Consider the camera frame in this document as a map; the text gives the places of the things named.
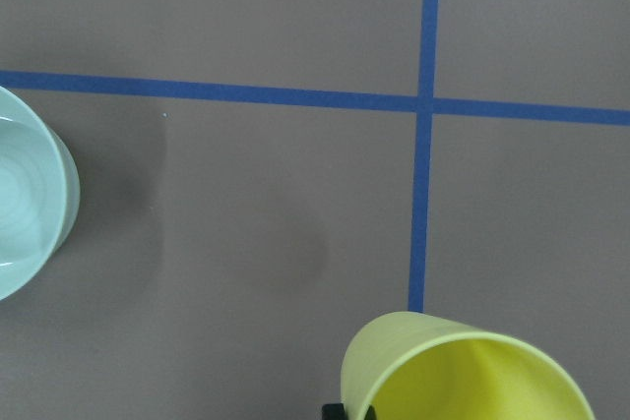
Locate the mint green bowl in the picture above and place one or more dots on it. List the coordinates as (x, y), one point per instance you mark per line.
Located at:
(40, 193)

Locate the yellow plastic cup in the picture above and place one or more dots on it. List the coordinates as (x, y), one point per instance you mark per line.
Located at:
(408, 365)

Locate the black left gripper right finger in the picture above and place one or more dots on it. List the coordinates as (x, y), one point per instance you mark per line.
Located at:
(371, 414)

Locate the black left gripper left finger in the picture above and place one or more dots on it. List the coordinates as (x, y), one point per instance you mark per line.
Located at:
(334, 411)

